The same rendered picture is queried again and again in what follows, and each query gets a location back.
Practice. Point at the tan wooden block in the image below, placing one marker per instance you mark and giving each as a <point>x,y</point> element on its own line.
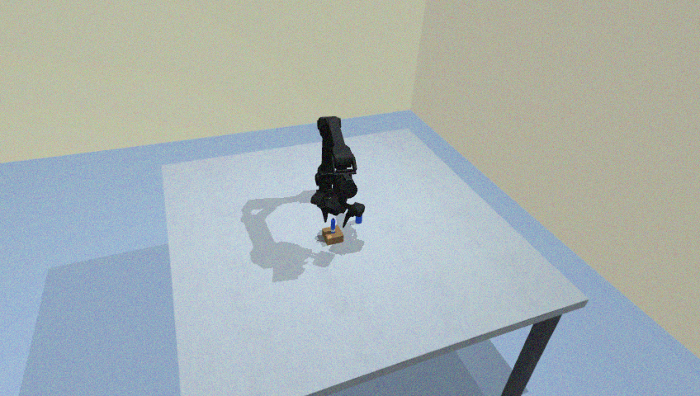
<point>332,238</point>

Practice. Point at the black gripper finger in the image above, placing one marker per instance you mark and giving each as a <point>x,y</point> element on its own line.
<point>325,215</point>
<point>347,216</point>

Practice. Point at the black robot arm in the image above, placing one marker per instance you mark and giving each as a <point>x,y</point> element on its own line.
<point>335,155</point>

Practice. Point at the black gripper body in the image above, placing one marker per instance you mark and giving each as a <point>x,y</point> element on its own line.
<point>319,198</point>

